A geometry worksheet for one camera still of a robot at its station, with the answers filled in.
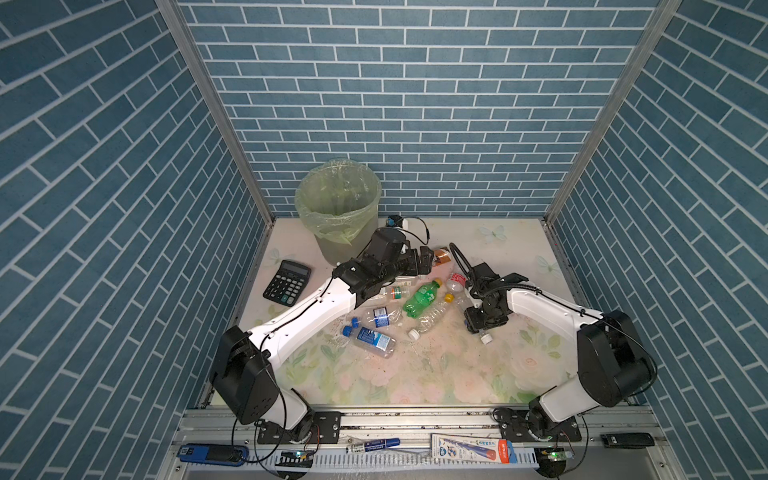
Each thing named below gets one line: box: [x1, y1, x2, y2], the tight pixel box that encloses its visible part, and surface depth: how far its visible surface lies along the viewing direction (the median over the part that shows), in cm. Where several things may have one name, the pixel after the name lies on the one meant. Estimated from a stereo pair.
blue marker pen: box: [346, 438, 401, 453], surface depth 71 cm
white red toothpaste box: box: [431, 434, 518, 464], surface depth 71 cm
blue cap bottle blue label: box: [342, 325, 396, 359], surface depth 86 cm
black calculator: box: [263, 260, 312, 307], surface depth 103 cm
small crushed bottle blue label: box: [373, 306, 390, 328], surface depth 90 cm
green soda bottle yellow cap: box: [402, 280, 441, 319], surface depth 96 cm
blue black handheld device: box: [177, 443, 249, 467], surface depth 69 cm
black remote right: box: [600, 433, 655, 448], surface depth 72 cm
